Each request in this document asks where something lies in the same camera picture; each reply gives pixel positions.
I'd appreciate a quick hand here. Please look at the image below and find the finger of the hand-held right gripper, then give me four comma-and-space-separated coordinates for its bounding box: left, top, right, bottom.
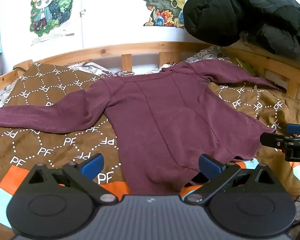
260, 132, 292, 153
284, 124, 300, 137

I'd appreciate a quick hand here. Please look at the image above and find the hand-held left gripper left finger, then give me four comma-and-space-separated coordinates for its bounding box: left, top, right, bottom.
22, 153, 120, 205

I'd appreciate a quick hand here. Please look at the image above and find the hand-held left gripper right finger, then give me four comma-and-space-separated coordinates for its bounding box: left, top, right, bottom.
184, 154, 281, 205

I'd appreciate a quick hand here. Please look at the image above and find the maroon long-sleeve sweater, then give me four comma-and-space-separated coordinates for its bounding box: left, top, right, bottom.
0, 60, 283, 196

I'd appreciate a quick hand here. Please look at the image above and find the yellow-green cloth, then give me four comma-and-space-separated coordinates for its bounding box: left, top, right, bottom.
235, 57, 260, 77

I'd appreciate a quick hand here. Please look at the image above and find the brown printed blanket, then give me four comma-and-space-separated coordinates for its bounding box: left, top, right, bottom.
0, 62, 300, 195

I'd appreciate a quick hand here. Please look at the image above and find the black puffer jacket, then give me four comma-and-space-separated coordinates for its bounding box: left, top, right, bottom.
183, 0, 300, 63

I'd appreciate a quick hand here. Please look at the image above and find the wooden bed frame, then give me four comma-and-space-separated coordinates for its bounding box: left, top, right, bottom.
0, 41, 300, 105

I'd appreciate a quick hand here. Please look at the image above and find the white wall pipe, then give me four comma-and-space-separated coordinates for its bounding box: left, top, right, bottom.
79, 0, 87, 49

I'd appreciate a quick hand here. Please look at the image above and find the blond figure wall poster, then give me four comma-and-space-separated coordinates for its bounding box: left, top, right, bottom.
29, 0, 75, 46

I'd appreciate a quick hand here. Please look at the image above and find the landscape wall poster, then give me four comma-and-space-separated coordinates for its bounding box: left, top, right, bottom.
138, 0, 187, 28

